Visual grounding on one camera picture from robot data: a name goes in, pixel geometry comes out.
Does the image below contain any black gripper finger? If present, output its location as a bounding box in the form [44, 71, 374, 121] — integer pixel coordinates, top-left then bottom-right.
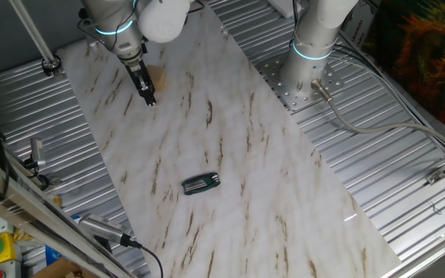
[144, 80, 158, 106]
[136, 83, 152, 106]

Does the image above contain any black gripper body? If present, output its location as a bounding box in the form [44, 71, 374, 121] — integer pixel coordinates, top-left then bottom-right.
[118, 52, 152, 88]

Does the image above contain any small brown cardboard block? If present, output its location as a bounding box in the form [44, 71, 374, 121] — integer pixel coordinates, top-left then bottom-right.
[147, 64, 168, 93]

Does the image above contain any white marble pattern mat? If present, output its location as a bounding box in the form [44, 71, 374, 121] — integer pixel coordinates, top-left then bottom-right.
[56, 0, 402, 278]

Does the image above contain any metal pole with black foot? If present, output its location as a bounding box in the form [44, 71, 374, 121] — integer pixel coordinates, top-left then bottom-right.
[8, 0, 63, 77]

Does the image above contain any blue tissue pack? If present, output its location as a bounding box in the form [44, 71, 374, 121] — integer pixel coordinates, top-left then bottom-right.
[44, 244, 64, 267]

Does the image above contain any yellow plastic bag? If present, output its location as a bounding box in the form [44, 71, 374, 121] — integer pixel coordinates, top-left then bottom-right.
[12, 195, 64, 245]

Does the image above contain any brown cardboard box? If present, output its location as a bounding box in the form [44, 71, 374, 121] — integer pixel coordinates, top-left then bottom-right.
[32, 257, 100, 278]

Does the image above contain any white printed box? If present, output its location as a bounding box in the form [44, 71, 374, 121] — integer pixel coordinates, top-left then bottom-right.
[340, 9, 380, 53]

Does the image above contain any orange green patterned fabric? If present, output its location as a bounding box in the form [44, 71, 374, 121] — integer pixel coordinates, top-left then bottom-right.
[361, 0, 445, 142]

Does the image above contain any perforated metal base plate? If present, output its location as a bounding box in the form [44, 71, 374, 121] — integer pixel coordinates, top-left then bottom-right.
[255, 49, 346, 112]

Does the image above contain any silver ribbed camera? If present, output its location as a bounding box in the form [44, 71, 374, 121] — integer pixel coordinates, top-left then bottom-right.
[77, 213, 143, 250]

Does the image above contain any black camera cable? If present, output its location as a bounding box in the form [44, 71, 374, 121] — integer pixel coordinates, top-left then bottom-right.
[139, 242, 165, 278]

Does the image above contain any aluminium frame beam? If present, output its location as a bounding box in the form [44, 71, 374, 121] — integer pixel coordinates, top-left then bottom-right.
[0, 146, 137, 278]

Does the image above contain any thick grey cable metal plug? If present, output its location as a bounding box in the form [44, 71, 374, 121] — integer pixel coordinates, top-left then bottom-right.
[310, 78, 445, 156]

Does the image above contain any metal corner bracket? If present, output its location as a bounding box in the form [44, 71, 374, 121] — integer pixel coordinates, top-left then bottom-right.
[426, 168, 445, 185]

